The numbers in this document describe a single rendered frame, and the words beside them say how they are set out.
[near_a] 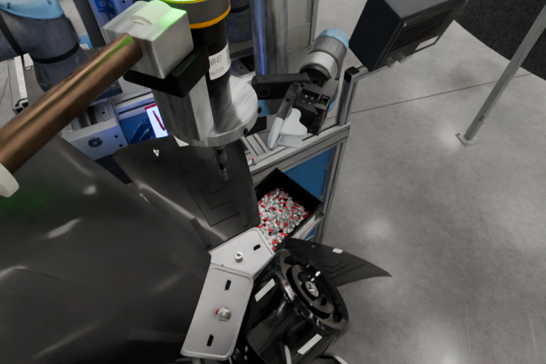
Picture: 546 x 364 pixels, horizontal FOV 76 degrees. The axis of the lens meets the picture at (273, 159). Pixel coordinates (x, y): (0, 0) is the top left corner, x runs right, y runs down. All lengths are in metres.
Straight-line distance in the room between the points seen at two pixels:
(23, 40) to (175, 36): 0.82
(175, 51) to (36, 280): 0.22
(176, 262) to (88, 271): 0.08
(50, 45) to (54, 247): 0.73
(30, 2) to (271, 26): 0.53
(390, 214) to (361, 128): 0.63
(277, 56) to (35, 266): 0.58
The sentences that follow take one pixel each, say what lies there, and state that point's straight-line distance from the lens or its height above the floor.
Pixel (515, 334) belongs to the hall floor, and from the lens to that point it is 1.98.
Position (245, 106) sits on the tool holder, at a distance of 0.26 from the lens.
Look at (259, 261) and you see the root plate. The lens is 0.50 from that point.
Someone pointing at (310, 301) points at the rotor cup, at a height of 1.24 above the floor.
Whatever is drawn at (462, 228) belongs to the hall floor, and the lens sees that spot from 2.10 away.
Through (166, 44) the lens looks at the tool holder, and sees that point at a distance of 0.18.
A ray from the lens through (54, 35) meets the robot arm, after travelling 1.01.
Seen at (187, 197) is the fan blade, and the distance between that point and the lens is 0.55.
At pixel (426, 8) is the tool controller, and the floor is 1.23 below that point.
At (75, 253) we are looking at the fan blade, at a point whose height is 1.37.
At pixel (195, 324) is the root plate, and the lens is 0.40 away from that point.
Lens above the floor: 1.64
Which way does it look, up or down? 51 degrees down
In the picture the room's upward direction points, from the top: straight up
